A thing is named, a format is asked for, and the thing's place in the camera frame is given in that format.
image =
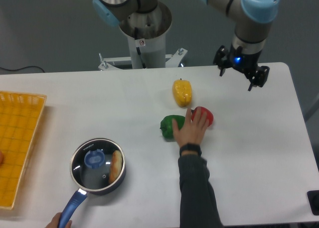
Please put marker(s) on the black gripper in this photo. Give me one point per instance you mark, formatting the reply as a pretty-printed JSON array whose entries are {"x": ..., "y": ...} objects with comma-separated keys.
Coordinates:
[{"x": 243, "y": 57}]

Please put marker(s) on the person left hand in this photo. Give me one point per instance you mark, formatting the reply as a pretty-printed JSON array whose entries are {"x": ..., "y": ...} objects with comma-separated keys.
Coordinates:
[{"x": 55, "y": 221}]

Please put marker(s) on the black object table corner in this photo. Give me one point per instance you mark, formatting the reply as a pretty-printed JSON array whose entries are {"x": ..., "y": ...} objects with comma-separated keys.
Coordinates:
[{"x": 313, "y": 197}]

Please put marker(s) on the grey sleeved forearm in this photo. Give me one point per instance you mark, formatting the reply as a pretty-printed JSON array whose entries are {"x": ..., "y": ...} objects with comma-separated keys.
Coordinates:
[{"x": 198, "y": 208}]

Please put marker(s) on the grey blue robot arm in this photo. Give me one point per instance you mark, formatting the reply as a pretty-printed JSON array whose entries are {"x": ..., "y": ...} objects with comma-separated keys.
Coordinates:
[{"x": 253, "y": 18}]

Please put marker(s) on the toy bread loaf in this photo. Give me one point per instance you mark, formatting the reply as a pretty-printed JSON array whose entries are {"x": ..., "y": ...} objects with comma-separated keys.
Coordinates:
[{"x": 115, "y": 166}]

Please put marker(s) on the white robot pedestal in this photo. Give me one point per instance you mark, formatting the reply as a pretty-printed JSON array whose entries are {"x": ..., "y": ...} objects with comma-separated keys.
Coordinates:
[{"x": 146, "y": 36}]

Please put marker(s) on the glass pot lid blue knob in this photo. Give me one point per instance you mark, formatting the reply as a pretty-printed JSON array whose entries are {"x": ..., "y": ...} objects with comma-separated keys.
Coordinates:
[{"x": 97, "y": 163}]

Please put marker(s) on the black wristwatch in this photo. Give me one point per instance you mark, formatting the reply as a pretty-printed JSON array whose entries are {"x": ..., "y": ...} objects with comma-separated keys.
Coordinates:
[{"x": 190, "y": 149}]

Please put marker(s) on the yellow plastic basket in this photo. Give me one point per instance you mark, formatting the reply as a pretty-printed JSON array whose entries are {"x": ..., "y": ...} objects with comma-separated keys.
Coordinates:
[{"x": 20, "y": 114}]

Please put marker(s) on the green bell pepper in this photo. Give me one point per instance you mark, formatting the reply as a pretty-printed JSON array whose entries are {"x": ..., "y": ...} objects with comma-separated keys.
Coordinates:
[{"x": 166, "y": 125}]

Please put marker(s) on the person right hand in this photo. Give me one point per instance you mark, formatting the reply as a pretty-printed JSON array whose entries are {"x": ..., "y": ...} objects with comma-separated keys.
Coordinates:
[{"x": 193, "y": 131}]

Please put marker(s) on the red bell pepper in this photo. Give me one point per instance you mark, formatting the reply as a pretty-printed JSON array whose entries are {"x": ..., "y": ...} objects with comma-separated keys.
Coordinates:
[{"x": 209, "y": 114}]

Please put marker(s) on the yellow bell pepper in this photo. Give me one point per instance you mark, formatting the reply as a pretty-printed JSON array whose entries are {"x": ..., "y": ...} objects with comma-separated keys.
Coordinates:
[{"x": 182, "y": 92}]

